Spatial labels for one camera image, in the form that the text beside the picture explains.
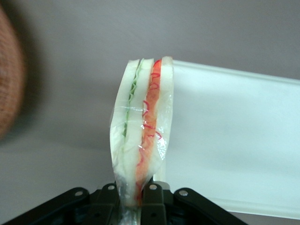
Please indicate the triangle sandwich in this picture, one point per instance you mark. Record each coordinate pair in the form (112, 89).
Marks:
(140, 122)

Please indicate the round brown wicker basket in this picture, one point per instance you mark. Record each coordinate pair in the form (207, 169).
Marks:
(9, 82)

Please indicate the cream rectangular tray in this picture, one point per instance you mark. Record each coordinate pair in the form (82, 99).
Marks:
(234, 140)

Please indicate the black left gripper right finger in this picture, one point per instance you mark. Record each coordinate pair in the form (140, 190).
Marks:
(187, 208)

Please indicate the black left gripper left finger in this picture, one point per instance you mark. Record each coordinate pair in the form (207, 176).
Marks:
(70, 206)

